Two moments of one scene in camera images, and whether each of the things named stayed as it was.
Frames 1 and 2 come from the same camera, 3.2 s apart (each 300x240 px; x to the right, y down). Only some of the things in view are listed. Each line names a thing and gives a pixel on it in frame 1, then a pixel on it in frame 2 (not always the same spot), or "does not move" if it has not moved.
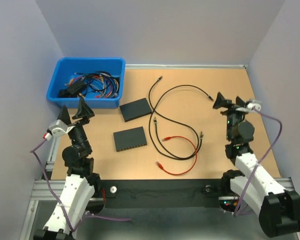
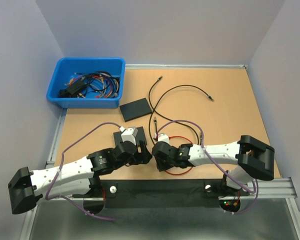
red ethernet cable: (163, 168) does not move
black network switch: (129, 139) does not move
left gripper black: (84, 111) -> (142, 157)
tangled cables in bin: (100, 85) does not move
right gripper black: (221, 102) -> (161, 166)
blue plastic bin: (66, 68) does not move
